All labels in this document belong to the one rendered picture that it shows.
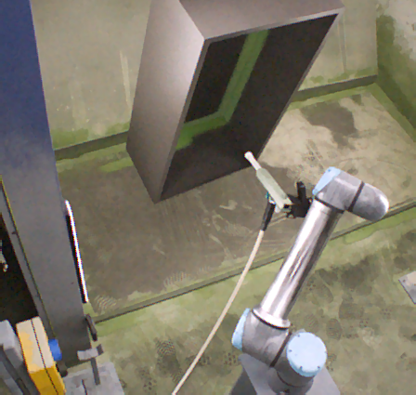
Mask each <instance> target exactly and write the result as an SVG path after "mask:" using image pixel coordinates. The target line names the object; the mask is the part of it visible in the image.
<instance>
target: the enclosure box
mask: <svg viewBox="0 0 416 395"><path fill-rule="evenodd" d="M345 9H346V6H345V4H344V3H343V2H342V0H151V4H150V11H149V21H148V22H147V27H146V32H145V38H144V45H143V49H142V56H141V61H140V67H139V73H138V74H137V79H136V91H135V96H134V103H133V110H132V115H131V122H130V126H129V128H128V134H127V141H126V147H125V149H126V151H127V153H128V155H129V156H130V158H131V160H132V162H133V164H134V166H135V168H136V171H137V172H138V174H139V176H140V178H141V180H142V182H143V183H144V185H145V187H146V189H147V191H148V193H149V196H150V198H151V200H152V201H153V203H154V204H157V203H159V202H161V201H164V200H167V199H169V198H172V197H174V196H177V195H179V194H182V193H185V192H187V191H191V190H194V189H197V188H199V187H201V186H203V185H206V184H209V183H211V182H214V181H216V180H219V179H222V178H226V177H228V176H231V175H233V174H236V173H239V172H240V171H243V170H245V169H248V168H251V167H253V164H252V163H251V162H250V160H249V159H247V158H246V156H245V154H246V152H248V151H249V152H250V153H251V154H252V155H253V158H254V159H255V161H257V159H258V157H259V156H260V154H261V152H262V151H263V149H264V147H265V146H266V144H267V143H268V141H269V139H270V137H271V136H272V134H273V132H274V131H275V129H276V128H277V127H278V125H279V123H280V121H281V119H282V118H283V116H284V113H285V112H286V110H287V109H288V107H289V105H290V103H291V102H292V100H293V98H294V97H295V95H296V94H297V92H298V90H299V87H300V85H301V84H302V83H303V81H304V80H305V79H306V77H307V75H308V73H309V71H310V68H311V66H313V64H314V62H315V61H316V59H317V57H318V56H319V53H320V51H321V49H322V48H323V47H324V45H326V43H327V42H326V41H327V39H328V38H329V36H330V35H331V34H332V31H333V28H334V27H335V26H336V24H337V22H338V21H339V19H340V18H341V16H342V14H343V13H344V11H345Z"/></svg>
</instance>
